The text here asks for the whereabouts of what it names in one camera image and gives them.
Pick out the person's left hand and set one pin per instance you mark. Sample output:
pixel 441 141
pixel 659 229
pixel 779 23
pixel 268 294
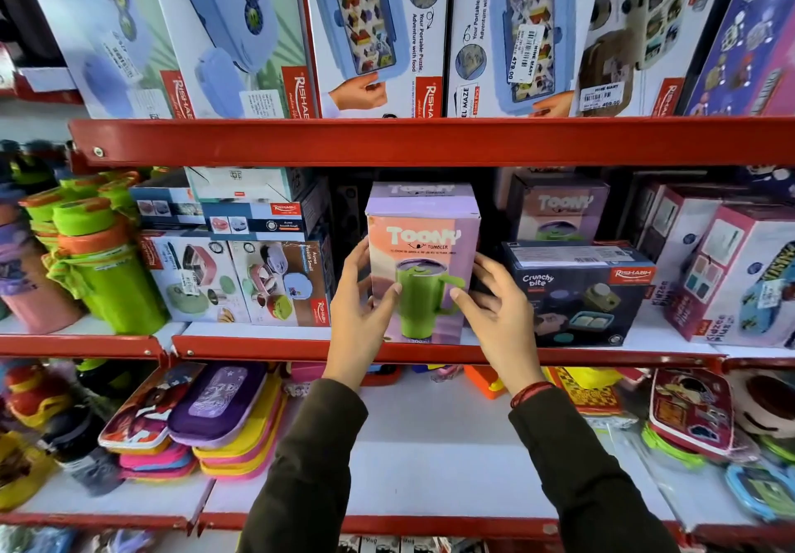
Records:
pixel 354 329

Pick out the person's right hand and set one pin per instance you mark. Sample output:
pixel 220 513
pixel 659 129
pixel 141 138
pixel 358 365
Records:
pixel 512 335

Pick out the person's left thumb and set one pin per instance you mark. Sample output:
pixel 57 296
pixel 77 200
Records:
pixel 386 303

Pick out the person's right thumb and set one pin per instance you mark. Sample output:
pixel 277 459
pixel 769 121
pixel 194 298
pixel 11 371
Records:
pixel 467 307

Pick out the person's left forearm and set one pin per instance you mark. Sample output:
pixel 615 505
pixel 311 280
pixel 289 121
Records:
pixel 304 472

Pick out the person's right forearm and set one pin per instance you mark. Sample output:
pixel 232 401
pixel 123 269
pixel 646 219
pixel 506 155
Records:
pixel 584 478

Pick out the red edged white shelf board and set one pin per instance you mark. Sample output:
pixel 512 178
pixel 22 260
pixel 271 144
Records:
pixel 435 351

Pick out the orange plastic item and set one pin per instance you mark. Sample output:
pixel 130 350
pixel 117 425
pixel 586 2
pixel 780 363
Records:
pixel 484 380

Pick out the brown white bowl set carton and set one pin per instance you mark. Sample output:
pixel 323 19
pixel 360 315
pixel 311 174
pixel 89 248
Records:
pixel 282 282

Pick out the dark blue snack box carton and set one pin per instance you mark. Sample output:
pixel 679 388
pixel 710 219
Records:
pixel 577 292

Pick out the dim pink purple tumbler box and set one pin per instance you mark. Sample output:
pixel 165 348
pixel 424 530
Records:
pixel 559 208

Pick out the yellow patterned box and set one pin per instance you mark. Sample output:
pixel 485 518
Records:
pixel 584 390

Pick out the dark blue small bowl carton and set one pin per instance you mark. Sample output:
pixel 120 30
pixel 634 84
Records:
pixel 267 218

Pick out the white flat carton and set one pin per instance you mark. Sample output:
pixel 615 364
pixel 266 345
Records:
pixel 245 183

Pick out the white green lunch set carton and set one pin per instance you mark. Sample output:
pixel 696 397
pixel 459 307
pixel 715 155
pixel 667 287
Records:
pixel 192 276

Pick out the purple pencil case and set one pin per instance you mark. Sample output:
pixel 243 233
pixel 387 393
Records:
pixel 217 402

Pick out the stack of yellow pink cases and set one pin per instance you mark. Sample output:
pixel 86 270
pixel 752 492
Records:
pixel 245 441

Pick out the white pink lunch box carton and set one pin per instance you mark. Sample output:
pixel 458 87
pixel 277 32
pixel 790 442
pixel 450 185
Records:
pixel 733 273
pixel 674 230

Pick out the blue white container carton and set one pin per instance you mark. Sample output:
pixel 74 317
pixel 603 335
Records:
pixel 163 203

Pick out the red cartoon lunch box packet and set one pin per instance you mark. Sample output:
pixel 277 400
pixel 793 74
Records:
pixel 692 411

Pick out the green rimmed lid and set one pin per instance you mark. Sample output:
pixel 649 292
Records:
pixel 672 448

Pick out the red cartoon pencil case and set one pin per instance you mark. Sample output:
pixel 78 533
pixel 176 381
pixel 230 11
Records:
pixel 146 411

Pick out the blue puzzle lunch box carton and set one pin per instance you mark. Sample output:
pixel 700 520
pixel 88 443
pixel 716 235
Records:
pixel 372 31
pixel 522 31

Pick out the narrow red edged shelf board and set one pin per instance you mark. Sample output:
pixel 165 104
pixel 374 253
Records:
pixel 81 341

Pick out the blue lunch box leaf carton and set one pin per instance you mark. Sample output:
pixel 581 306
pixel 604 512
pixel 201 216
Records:
pixel 236 31

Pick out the white wheeled lunch box carton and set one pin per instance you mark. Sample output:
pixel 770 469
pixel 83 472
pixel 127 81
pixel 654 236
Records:
pixel 646 31

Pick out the black grey bottle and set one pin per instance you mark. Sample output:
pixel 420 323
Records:
pixel 81 447

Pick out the blue rimmed lunch box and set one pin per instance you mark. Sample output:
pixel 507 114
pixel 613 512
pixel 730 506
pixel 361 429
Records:
pixel 761 492

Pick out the green bottle with orange lid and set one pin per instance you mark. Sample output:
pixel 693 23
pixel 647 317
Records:
pixel 43 211

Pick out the pink water bottle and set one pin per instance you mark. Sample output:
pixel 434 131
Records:
pixel 31 289

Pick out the purple robot print carton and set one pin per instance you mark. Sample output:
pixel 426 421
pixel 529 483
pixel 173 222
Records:
pixel 745 43

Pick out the pale blue lunch box carton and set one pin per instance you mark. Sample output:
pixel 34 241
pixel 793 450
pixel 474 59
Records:
pixel 99 37

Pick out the yellow toy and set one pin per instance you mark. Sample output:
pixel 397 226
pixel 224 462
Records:
pixel 18 473

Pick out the red metal shelf rail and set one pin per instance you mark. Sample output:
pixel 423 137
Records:
pixel 435 141

